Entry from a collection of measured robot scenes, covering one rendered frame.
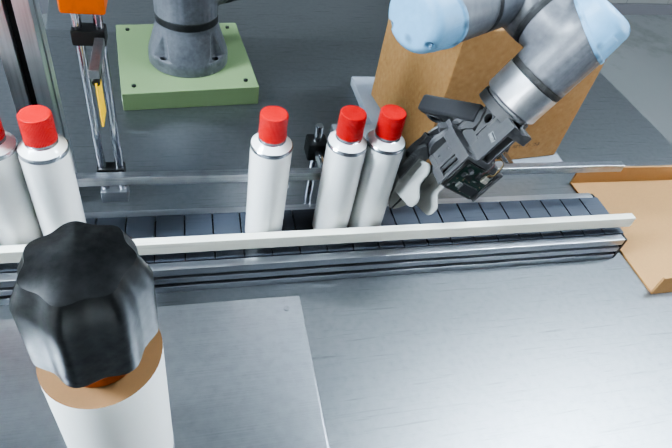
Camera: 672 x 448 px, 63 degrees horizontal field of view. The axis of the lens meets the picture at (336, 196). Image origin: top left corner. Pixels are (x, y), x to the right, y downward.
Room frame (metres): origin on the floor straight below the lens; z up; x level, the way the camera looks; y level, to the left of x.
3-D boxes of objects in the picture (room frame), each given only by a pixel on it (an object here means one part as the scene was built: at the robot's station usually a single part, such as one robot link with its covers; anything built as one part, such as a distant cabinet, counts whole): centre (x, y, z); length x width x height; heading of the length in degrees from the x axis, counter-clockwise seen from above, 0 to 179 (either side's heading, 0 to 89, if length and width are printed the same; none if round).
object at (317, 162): (0.62, 0.04, 0.91); 0.07 x 0.03 x 0.17; 20
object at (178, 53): (0.94, 0.34, 0.92); 0.15 x 0.15 x 0.10
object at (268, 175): (0.52, 0.09, 0.98); 0.05 x 0.05 x 0.20
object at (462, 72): (0.94, -0.21, 0.99); 0.30 x 0.24 x 0.27; 117
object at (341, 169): (0.56, 0.00, 0.98); 0.05 x 0.05 x 0.20
